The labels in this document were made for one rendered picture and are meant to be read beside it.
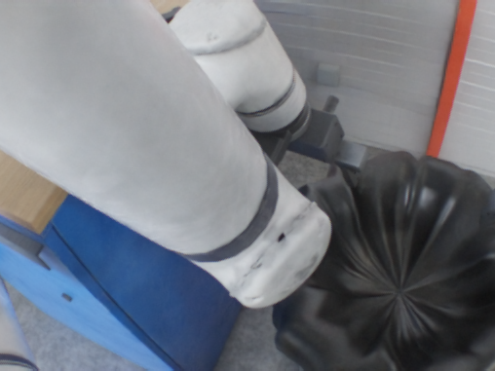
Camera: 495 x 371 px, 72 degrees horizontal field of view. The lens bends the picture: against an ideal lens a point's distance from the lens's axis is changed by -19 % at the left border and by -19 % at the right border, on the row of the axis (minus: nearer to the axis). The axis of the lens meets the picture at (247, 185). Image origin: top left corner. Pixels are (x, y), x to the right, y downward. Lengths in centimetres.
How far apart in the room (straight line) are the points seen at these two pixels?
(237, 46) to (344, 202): 47
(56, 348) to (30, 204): 109
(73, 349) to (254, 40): 130
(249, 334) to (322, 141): 93
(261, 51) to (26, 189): 31
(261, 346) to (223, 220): 110
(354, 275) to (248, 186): 61
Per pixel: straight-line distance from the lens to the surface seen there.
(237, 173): 20
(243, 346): 131
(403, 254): 86
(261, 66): 38
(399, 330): 78
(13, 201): 50
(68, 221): 51
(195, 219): 20
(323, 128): 49
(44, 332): 158
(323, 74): 154
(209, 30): 35
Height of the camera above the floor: 124
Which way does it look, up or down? 49 degrees down
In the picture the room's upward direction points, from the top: 9 degrees counter-clockwise
